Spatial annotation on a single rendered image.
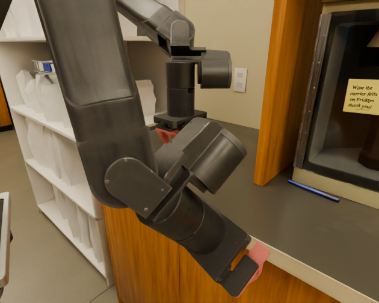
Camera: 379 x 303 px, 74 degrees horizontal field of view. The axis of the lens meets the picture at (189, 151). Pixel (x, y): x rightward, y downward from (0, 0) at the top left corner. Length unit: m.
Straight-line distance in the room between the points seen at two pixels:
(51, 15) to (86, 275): 1.73
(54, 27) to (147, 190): 0.14
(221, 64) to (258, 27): 0.80
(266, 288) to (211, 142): 0.50
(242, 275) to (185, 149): 0.17
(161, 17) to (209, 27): 0.90
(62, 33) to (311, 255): 0.54
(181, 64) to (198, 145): 0.27
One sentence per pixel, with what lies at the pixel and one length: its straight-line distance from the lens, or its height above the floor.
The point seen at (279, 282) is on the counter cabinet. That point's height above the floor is 0.83.
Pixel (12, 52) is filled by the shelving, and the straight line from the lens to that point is 2.21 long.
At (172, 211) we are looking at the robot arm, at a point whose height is 1.18.
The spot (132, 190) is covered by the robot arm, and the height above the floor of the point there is 1.21.
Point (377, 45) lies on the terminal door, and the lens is 0.70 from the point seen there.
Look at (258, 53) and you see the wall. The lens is 1.28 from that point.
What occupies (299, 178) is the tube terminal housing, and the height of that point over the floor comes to 0.95.
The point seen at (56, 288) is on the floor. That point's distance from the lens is 1.86.
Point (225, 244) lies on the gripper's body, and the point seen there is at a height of 1.10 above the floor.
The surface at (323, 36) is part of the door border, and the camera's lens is 0.72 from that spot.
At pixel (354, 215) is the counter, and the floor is 0.94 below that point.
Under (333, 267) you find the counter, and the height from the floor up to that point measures 0.94.
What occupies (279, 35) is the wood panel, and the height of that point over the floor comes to 1.34.
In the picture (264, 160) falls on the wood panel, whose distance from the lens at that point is 0.73.
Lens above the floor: 1.32
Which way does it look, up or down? 23 degrees down
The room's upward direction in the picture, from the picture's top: straight up
